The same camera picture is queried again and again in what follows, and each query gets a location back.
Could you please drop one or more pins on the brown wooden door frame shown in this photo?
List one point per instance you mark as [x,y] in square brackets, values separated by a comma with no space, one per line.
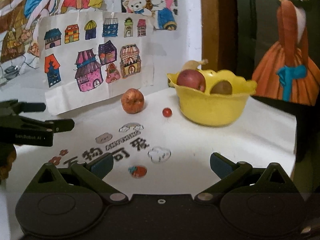
[219,19]

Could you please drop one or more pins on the yellow banana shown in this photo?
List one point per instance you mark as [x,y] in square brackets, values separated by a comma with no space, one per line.
[192,64]

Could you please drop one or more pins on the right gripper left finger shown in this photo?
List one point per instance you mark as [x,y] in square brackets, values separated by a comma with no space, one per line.
[65,202]

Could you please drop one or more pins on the person's left hand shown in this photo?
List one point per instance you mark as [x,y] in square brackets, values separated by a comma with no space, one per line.
[8,156]

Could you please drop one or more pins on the brown kiwi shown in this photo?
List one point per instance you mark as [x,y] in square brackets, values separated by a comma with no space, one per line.
[222,87]

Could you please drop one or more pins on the yellow plastic bowl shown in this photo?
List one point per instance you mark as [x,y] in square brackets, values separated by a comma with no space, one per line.
[205,108]

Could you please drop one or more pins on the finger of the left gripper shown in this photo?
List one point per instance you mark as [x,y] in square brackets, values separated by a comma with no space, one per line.
[60,125]
[27,107]

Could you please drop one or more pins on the pink anime girl drawing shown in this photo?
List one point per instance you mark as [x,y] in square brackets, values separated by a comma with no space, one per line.
[163,11]

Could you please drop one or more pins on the red apple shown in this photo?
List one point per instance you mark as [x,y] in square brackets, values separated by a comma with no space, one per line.
[192,79]
[132,101]

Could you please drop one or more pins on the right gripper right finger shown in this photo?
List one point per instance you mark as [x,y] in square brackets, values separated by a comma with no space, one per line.
[255,202]

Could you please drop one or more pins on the houses drawing paper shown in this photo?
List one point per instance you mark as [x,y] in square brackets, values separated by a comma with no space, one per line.
[92,56]

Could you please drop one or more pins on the girl in orange dress poster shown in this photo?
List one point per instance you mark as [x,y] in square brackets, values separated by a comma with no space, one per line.
[286,71]

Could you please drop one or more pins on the red cherry tomato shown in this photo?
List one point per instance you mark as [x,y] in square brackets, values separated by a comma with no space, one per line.
[167,112]

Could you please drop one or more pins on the girl on steps drawing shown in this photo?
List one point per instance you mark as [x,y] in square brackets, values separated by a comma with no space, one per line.
[20,28]

